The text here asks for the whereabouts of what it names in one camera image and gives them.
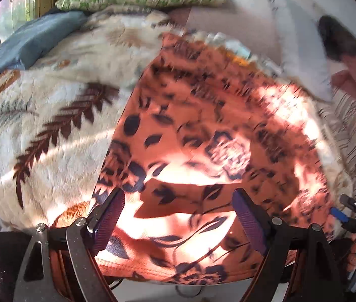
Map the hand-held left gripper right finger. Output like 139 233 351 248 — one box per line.
232 188 343 302

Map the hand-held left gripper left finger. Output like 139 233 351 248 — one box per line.
14 187 126 302

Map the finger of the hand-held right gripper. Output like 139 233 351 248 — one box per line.
329 207 350 224
340 194 356 210

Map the orange floral garment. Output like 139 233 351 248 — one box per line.
51 31 354 299

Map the striped beige cushion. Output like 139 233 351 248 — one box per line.
318 69 356 202

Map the pink cloth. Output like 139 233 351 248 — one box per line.
330 58 356 117

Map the cream leaf print blanket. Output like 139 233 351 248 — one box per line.
0 6 354 236

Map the dark furry object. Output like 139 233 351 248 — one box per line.
318 15 356 62

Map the grey ruffled pillow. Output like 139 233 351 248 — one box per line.
269 0 334 101

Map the blue pillow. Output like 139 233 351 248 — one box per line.
0 10 89 78

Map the mauve bed sheet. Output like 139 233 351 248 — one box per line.
168 0 284 66

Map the dark navy cloth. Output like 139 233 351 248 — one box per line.
43 7 70 17

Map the window frame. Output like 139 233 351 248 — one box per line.
0 0 59 54

